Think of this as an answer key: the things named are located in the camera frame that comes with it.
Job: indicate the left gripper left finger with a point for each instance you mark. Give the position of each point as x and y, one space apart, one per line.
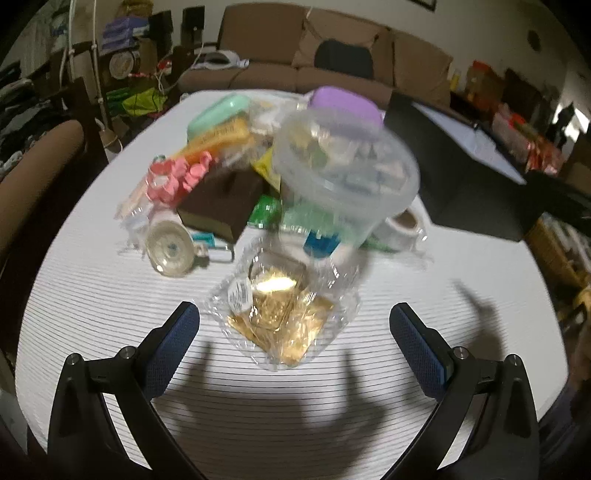
83 442

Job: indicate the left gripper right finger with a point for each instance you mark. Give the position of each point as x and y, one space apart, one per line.
504 442

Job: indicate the clear bag of gold items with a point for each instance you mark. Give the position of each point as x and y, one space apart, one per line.
282 308

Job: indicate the dark brown box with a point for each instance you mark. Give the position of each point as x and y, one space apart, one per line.
222 203

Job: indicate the clear plastic tub with lid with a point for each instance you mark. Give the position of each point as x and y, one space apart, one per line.
334 191

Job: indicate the yellow snack packet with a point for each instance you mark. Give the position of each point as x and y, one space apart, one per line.
232 132

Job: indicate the white tape roll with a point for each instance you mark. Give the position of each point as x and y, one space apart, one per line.
405 232

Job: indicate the brown chair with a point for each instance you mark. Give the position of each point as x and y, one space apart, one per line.
30 178

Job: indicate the pink plastic clips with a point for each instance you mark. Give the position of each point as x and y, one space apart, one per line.
170 180

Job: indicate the green packet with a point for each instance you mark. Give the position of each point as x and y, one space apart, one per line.
266 214

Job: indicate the mint green case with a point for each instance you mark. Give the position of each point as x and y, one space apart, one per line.
218 113

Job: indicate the purple oval case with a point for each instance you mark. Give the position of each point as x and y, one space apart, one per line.
344 113

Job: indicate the black cushion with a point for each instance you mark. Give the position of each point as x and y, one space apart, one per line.
352 60

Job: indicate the brown sofa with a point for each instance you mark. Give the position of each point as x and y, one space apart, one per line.
297 49

